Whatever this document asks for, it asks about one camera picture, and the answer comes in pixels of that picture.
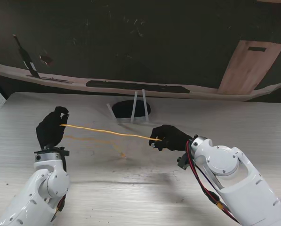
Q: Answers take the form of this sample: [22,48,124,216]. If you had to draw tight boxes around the red black left arm wires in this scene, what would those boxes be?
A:
[50,155,68,222]

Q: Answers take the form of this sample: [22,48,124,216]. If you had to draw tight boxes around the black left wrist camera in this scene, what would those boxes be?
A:
[34,146,70,157]

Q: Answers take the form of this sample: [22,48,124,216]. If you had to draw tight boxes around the white router with antennas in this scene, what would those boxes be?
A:
[106,89,152,124]

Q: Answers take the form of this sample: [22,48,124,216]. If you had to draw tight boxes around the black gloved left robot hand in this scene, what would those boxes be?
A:
[35,106,70,149]

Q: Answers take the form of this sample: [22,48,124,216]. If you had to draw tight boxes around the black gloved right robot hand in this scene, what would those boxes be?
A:
[148,124,193,152]

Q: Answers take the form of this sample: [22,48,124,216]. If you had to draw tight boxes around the yellow Ethernet cable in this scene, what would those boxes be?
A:
[60,124,163,158]

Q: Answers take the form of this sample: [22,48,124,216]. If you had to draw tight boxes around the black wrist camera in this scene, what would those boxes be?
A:
[177,154,190,170]
[34,146,70,157]

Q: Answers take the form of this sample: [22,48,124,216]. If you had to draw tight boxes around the wooden cutting board print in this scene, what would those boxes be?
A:
[217,40,281,95]

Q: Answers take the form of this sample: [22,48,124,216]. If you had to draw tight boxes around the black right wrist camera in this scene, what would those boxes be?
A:
[177,154,190,170]

